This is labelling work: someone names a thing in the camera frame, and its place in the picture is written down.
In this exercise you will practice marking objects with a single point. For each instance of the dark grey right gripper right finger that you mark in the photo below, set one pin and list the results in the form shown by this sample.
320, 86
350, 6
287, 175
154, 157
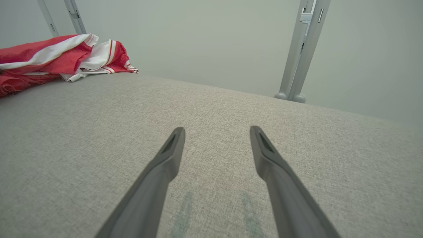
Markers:
284, 191

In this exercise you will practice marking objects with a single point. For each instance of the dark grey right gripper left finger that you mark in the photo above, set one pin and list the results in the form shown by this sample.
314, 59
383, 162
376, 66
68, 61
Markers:
155, 185

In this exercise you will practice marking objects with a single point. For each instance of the red garment with white stripe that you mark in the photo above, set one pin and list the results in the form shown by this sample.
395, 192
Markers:
49, 54

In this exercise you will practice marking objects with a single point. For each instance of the red and white garment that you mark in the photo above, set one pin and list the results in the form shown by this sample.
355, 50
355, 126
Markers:
99, 58

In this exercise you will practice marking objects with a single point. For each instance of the double grey metal frame post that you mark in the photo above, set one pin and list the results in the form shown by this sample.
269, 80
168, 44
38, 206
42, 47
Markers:
299, 59

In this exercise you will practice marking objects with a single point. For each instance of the thick grey metal frame post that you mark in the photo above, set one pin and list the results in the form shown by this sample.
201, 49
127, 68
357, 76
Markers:
75, 16

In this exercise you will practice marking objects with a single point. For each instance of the thin grey metal frame post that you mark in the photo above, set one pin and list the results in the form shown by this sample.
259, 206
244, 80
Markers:
48, 18

